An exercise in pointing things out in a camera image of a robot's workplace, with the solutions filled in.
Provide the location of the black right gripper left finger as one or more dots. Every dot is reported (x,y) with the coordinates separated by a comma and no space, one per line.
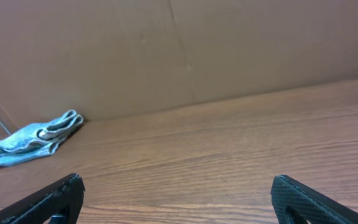
(59,202)

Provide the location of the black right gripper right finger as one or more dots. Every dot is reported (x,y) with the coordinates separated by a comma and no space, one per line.
(296,203)

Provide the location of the folded light blue jeans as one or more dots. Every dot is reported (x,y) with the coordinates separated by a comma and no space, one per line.
(38,140)

